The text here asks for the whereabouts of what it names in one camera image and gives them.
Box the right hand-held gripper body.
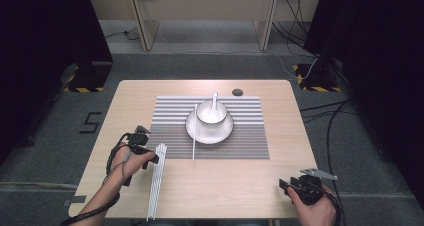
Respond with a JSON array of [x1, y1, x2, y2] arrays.
[[290, 168, 338, 206]]

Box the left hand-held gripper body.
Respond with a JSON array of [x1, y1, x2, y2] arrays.
[[127, 124, 152, 149]]

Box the white chopstick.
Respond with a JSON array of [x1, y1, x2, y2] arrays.
[[191, 103, 198, 161], [152, 143, 166, 221], [146, 144, 159, 221], [153, 144, 168, 221], [150, 143, 164, 222], [148, 143, 161, 222]]

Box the white dark-rimmed plate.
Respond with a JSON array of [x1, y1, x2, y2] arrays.
[[185, 107, 234, 145]]

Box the person's left hand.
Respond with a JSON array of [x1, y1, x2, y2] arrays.
[[110, 145, 155, 184]]

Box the person's right hand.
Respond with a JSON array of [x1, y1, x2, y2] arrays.
[[287, 187, 337, 226]]

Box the grey striped woven placemat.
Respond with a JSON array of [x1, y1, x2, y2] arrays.
[[146, 95, 270, 160]]

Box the white dark-rimmed bowl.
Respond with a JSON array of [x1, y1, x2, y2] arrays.
[[195, 99, 229, 125]]

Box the black stand base striped tape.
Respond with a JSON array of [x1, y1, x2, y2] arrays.
[[293, 63, 344, 93], [63, 61, 114, 94]]

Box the white ceramic spoon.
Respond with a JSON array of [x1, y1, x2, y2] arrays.
[[208, 91, 220, 120]]

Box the dark curtain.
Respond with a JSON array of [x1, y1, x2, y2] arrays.
[[303, 0, 424, 210], [0, 0, 114, 167]]

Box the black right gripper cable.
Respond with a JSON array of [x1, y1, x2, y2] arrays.
[[318, 182, 346, 226]]

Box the black floor cables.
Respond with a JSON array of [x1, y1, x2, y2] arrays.
[[299, 97, 358, 200]]

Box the black floor cable with plug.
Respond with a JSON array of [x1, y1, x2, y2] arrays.
[[105, 26, 142, 42]]

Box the light wooden desk frame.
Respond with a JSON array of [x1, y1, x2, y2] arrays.
[[84, 0, 324, 52]]

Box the bundle of black wall cables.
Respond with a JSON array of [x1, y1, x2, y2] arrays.
[[271, 0, 319, 59]]

